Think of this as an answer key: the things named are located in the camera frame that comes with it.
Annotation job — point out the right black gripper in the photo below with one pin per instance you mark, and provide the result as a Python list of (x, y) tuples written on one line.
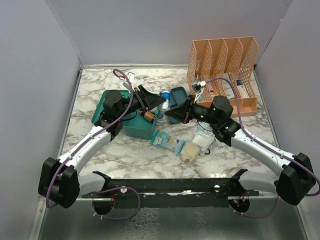
[(181, 112)]

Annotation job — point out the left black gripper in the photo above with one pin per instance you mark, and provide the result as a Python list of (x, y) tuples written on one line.
[(148, 101)]

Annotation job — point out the white bottle blue cap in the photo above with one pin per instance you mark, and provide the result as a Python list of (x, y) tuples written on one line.
[(165, 100)]

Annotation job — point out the brown bottle orange cap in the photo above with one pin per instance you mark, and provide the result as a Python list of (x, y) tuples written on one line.
[(147, 115)]

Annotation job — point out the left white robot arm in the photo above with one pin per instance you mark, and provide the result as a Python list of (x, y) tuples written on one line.
[(60, 181)]

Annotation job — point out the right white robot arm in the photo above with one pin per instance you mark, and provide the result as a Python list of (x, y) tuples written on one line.
[(294, 175)]

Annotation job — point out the teal medicine kit box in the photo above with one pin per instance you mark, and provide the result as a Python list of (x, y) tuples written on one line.
[(135, 125)]

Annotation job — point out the white red medicine box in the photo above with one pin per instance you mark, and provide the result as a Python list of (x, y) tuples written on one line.
[(242, 89)]

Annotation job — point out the dark blue divided tray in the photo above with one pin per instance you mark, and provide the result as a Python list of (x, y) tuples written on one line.
[(174, 97)]

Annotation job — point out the blue face mask packet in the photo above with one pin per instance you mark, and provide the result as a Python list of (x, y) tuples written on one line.
[(200, 128)]

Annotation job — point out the blue cotton swab packet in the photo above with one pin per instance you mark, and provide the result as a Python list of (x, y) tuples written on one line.
[(165, 140)]

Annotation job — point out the white gauze packet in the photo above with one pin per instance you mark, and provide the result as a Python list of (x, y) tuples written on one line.
[(203, 140)]

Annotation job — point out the cream cotton ball bag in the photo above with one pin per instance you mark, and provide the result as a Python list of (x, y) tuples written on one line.
[(189, 152)]

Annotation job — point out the peach file organizer rack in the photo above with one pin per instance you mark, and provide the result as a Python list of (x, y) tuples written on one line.
[(211, 58)]

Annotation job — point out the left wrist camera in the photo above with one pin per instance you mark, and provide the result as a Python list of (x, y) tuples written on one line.
[(131, 77)]

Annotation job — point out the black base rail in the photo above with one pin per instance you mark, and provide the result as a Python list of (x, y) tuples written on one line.
[(172, 192)]

